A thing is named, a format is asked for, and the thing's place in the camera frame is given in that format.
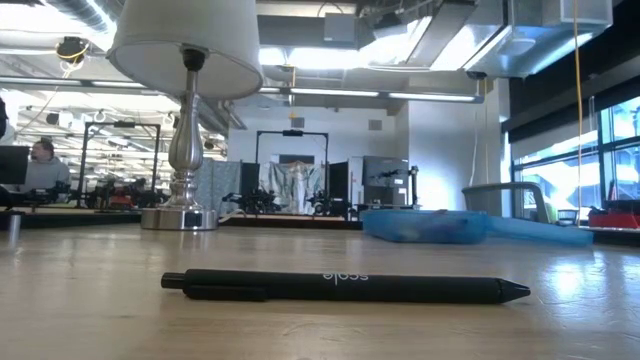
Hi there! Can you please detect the blue plastic supply box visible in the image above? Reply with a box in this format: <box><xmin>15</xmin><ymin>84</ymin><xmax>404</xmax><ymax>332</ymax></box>
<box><xmin>360</xmin><ymin>208</ymin><xmax>595</xmax><ymax>247</ymax></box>

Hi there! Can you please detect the silver ceiling duct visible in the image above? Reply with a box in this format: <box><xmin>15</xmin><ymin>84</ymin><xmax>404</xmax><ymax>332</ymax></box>
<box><xmin>359</xmin><ymin>0</ymin><xmax>614</xmax><ymax>80</ymax></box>

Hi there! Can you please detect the ceiling light strip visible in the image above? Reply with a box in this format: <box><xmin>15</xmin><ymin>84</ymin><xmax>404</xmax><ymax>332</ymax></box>
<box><xmin>387</xmin><ymin>92</ymin><xmax>477</xmax><ymax>104</ymax></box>
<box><xmin>289</xmin><ymin>88</ymin><xmax>381</xmax><ymax>98</ymax></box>

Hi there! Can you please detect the person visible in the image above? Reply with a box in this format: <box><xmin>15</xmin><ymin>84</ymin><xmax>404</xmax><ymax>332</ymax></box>
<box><xmin>22</xmin><ymin>139</ymin><xmax>72</xmax><ymax>194</ymax></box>

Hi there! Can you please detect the grey draped cloth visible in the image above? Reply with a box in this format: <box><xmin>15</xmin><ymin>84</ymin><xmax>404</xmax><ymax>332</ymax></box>
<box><xmin>259</xmin><ymin>160</ymin><xmax>326</xmax><ymax>215</ymax></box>

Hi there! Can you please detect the black cabinet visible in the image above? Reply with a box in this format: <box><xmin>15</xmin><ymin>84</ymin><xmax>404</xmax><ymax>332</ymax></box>
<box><xmin>362</xmin><ymin>155</ymin><xmax>412</xmax><ymax>207</ymax></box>

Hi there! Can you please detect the grey ceiling box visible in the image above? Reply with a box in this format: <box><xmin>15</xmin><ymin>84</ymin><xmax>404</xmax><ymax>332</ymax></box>
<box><xmin>323</xmin><ymin>12</ymin><xmax>357</xmax><ymax>44</ymax></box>

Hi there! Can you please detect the blue grey curtain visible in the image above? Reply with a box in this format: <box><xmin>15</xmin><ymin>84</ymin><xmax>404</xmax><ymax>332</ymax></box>
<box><xmin>193</xmin><ymin>158</ymin><xmax>241</xmax><ymax>214</ymax></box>

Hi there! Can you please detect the grey office chair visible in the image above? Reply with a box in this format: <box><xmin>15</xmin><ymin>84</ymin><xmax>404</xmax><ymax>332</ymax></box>
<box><xmin>462</xmin><ymin>181</ymin><xmax>552</xmax><ymax>225</ymax></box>

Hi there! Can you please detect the black aluminium frame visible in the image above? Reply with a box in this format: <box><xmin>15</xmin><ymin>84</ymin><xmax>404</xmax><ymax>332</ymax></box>
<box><xmin>0</xmin><ymin>209</ymin><xmax>640</xmax><ymax>247</ymax></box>

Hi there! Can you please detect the black background robot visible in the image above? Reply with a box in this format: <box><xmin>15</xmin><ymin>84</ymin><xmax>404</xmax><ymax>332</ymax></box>
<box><xmin>222</xmin><ymin>188</ymin><xmax>281</xmax><ymax>215</ymax></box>
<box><xmin>305</xmin><ymin>189</ymin><xmax>351</xmax><ymax>217</ymax></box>

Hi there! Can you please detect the red bin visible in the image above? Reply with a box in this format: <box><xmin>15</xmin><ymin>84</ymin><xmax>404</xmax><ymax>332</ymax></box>
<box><xmin>588</xmin><ymin>207</ymin><xmax>640</xmax><ymax>230</ymax></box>

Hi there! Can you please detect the black ceiling device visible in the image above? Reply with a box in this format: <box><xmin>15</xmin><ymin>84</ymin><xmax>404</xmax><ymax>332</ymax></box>
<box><xmin>55</xmin><ymin>35</ymin><xmax>90</xmax><ymax>65</ymax></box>

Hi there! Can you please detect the black monitor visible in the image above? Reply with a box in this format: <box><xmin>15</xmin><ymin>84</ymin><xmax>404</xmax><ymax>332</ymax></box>
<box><xmin>0</xmin><ymin>145</ymin><xmax>30</xmax><ymax>186</ymax></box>

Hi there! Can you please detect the table lamp white shade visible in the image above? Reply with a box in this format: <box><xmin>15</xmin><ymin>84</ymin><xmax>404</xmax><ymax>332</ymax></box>
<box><xmin>106</xmin><ymin>0</ymin><xmax>265</xmax><ymax>232</ymax></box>

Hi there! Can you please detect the black pen white print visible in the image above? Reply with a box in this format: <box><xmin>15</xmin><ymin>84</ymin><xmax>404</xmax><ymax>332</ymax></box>
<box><xmin>160</xmin><ymin>268</ymin><xmax>532</xmax><ymax>305</ymax></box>

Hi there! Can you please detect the black panel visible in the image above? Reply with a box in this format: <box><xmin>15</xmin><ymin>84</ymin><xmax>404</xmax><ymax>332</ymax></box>
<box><xmin>239</xmin><ymin>160</ymin><xmax>261</xmax><ymax>201</ymax></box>
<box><xmin>328</xmin><ymin>160</ymin><xmax>351</xmax><ymax>202</ymax></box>

